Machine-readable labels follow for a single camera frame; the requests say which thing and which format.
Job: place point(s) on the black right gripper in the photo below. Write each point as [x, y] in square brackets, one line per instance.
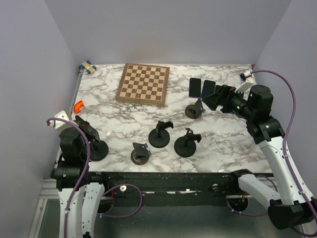
[223, 96]

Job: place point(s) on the blue-edged black phone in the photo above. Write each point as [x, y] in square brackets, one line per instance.
[208, 88]

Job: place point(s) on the black phone with purple edge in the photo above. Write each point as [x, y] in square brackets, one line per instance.
[195, 88]

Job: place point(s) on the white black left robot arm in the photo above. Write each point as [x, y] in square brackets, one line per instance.
[79, 192]

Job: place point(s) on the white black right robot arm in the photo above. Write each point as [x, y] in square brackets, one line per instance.
[293, 204]

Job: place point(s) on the brown-base far phone stand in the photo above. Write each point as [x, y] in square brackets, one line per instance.
[195, 111]

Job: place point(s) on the brown-base phone stand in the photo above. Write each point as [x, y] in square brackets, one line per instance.
[195, 111]
[140, 154]

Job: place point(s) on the black right round-base stand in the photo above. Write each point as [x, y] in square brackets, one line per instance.
[185, 146]

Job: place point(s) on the black tall round-base phone stand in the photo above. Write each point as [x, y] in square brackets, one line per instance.
[159, 137]

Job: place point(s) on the brown-base near phone stand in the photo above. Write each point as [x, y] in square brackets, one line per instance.
[140, 154]

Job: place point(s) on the black left round-base stand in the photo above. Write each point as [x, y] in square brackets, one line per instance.
[98, 150]

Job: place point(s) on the wooden chessboard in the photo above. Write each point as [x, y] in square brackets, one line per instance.
[143, 84]

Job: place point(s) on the blue wheeled wooden toy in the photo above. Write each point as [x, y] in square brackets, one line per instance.
[90, 69]

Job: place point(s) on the orange plastic piece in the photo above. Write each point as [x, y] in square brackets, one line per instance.
[78, 106]

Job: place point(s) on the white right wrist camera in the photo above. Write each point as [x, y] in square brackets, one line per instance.
[246, 82]

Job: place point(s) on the aluminium frame rail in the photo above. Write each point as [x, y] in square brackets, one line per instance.
[48, 189]

